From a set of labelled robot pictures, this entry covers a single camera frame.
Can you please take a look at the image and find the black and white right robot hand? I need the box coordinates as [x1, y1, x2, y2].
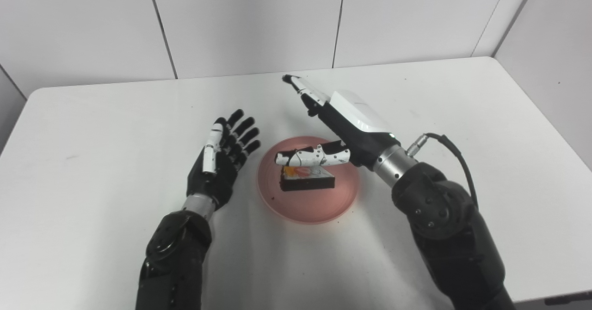
[276, 74, 401, 168]

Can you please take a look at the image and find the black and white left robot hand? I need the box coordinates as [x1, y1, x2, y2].
[186, 109, 261, 211]

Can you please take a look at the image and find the chocolate cake slice with fruit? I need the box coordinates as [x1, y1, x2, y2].
[279, 164, 335, 192]

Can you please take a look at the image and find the pink round plate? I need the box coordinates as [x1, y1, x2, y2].
[257, 136, 360, 224]

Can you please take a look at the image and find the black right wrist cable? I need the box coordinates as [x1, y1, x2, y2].
[407, 133, 478, 209]

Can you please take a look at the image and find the dark table frame bracket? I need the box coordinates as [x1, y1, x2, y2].
[545, 292, 592, 307]

